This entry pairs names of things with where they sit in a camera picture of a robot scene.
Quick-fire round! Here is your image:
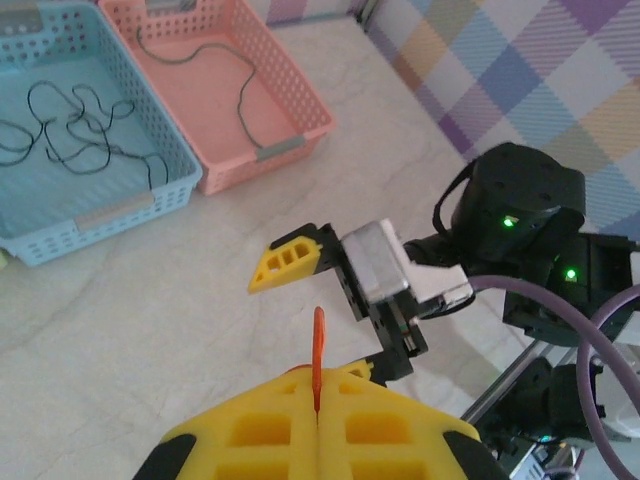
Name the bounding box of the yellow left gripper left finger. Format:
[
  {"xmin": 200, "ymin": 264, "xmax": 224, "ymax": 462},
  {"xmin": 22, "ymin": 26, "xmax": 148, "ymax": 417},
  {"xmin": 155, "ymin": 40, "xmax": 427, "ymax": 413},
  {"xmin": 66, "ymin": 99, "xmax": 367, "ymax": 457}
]
[{"xmin": 132, "ymin": 367, "xmax": 320, "ymax": 480}]

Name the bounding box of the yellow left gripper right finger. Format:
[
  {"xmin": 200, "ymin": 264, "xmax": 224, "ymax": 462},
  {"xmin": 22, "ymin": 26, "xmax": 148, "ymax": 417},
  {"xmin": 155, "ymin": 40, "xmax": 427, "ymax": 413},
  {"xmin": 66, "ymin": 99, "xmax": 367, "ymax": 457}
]
[{"xmin": 319, "ymin": 372, "xmax": 511, "ymax": 480}]

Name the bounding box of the thin orange cable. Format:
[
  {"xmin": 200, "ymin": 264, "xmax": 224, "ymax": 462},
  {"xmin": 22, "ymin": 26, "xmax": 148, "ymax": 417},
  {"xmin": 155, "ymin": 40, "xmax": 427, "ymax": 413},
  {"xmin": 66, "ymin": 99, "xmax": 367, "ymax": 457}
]
[{"xmin": 311, "ymin": 305, "xmax": 327, "ymax": 419}]

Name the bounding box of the thin green cable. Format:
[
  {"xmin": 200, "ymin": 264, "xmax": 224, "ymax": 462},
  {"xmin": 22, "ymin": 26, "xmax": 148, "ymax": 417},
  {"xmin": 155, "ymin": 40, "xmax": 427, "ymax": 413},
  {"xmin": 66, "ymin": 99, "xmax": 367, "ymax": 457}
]
[{"xmin": 134, "ymin": 24, "xmax": 261, "ymax": 149}]

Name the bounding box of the thin black cable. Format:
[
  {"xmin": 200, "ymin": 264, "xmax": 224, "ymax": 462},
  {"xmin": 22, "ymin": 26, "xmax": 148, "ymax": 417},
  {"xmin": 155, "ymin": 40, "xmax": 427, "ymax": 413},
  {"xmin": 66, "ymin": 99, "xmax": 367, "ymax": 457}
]
[{"xmin": 0, "ymin": 79, "xmax": 169, "ymax": 191}]

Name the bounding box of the pink plastic basket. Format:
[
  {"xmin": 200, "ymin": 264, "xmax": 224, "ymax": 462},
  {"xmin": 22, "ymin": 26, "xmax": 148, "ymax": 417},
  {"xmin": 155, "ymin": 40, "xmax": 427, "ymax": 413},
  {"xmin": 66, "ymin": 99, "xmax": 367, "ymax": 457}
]
[{"xmin": 97, "ymin": 0, "xmax": 337, "ymax": 196}]

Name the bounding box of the blue plastic basket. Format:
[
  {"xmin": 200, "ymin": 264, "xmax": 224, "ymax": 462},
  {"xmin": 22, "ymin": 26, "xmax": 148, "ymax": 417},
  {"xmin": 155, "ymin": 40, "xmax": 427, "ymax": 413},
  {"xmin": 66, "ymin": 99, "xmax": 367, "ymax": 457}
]
[{"xmin": 0, "ymin": 0, "xmax": 204, "ymax": 269}]

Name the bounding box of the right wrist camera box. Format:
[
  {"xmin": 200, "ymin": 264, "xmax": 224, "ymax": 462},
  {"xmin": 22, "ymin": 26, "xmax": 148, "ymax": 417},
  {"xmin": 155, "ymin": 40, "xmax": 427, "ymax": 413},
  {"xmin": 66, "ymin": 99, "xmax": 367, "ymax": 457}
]
[{"xmin": 339, "ymin": 218, "xmax": 475, "ymax": 307}]

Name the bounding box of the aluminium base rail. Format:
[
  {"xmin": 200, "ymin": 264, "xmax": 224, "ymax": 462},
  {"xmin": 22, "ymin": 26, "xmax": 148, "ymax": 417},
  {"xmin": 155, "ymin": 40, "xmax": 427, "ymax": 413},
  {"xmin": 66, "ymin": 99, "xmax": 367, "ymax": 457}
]
[{"xmin": 459, "ymin": 339, "xmax": 556, "ymax": 426}]

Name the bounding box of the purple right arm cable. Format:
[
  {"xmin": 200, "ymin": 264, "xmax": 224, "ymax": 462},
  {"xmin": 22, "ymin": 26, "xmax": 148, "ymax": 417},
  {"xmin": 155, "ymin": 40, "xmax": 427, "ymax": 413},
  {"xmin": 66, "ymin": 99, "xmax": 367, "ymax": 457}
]
[{"xmin": 464, "ymin": 274, "xmax": 640, "ymax": 480}]

